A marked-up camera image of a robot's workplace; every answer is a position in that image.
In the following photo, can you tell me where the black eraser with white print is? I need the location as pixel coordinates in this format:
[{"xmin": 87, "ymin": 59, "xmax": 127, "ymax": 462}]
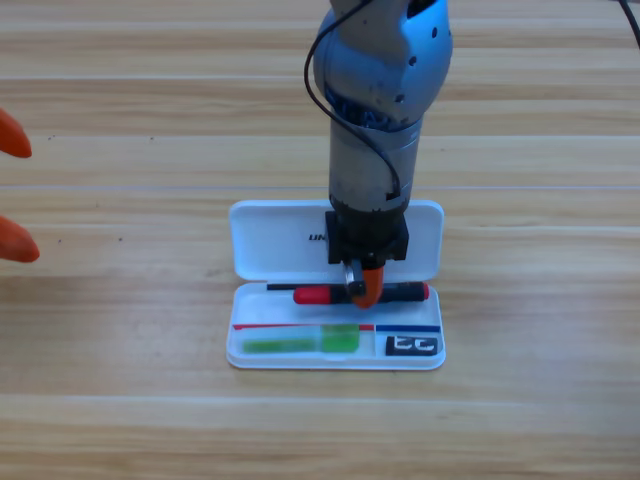
[{"xmin": 384, "ymin": 335, "xmax": 440, "ymax": 358}]

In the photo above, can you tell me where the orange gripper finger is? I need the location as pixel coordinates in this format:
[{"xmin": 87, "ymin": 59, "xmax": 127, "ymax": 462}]
[
  {"xmin": 0, "ymin": 215, "xmax": 41, "ymax": 264},
  {"xmin": 0, "ymin": 107, "xmax": 34, "ymax": 160},
  {"xmin": 351, "ymin": 264, "xmax": 386, "ymax": 310}
]

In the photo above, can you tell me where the black loose cable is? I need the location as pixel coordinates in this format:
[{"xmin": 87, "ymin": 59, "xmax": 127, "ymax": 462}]
[{"xmin": 617, "ymin": 0, "xmax": 640, "ymax": 50}]

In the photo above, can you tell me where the green highlighter pen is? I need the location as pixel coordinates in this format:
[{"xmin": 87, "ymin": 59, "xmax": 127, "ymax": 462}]
[{"xmin": 242, "ymin": 323, "xmax": 362, "ymax": 355}]

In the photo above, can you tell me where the red and black marker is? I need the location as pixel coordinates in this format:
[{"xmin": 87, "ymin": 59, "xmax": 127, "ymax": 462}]
[{"xmin": 293, "ymin": 281, "xmax": 431, "ymax": 307}]

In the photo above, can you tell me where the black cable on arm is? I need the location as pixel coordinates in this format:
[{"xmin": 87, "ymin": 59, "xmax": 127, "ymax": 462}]
[{"xmin": 303, "ymin": 0, "xmax": 404, "ymax": 202}]

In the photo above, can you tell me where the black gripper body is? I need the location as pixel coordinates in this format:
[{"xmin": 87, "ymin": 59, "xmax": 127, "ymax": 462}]
[{"xmin": 324, "ymin": 210, "xmax": 411, "ymax": 296}]

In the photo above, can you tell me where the white Unitree pencil case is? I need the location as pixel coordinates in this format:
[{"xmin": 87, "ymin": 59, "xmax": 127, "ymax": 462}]
[{"xmin": 225, "ymin": 199, "xmax": 447, "ymax": 372}]

